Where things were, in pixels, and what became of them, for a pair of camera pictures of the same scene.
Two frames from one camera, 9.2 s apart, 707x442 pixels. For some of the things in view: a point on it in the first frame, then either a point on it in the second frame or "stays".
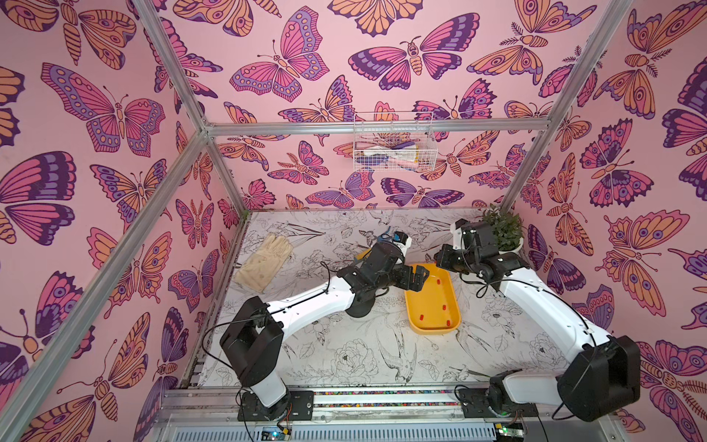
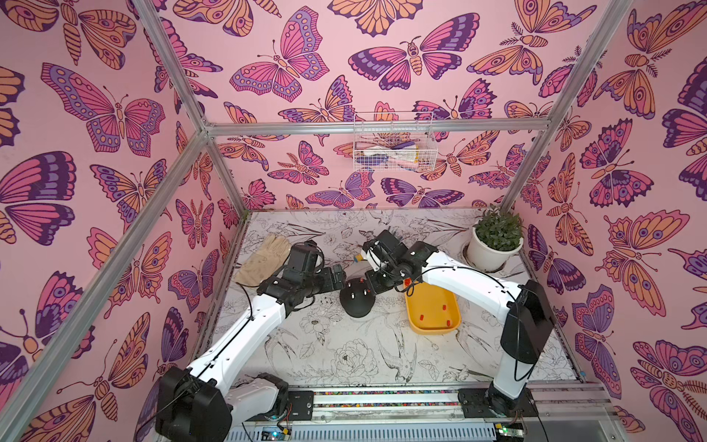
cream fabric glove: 265,265 stays
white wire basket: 394,142 stays
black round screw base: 362,303 stays
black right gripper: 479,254 to 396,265
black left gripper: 417,280 to 328,284
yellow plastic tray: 434,309 stays
